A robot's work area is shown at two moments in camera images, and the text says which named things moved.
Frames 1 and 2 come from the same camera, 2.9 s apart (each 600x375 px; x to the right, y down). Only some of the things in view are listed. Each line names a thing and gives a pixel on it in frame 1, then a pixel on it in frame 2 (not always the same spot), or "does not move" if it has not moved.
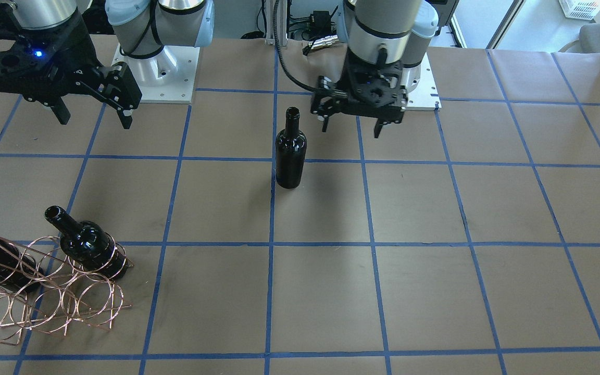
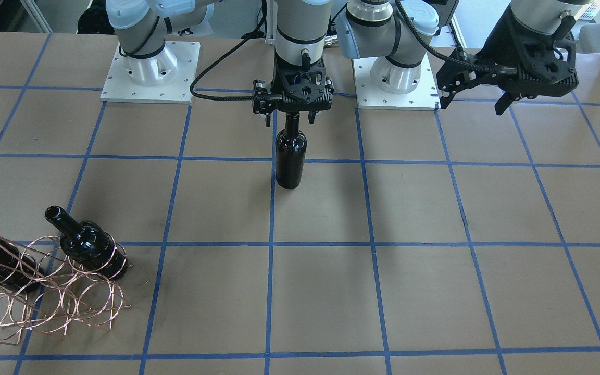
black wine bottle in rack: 88,245 does not move
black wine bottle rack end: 0,263 does not move
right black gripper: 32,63 to 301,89
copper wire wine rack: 32,284 does not move
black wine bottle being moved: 290,152 does not move
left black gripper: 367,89 to 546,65
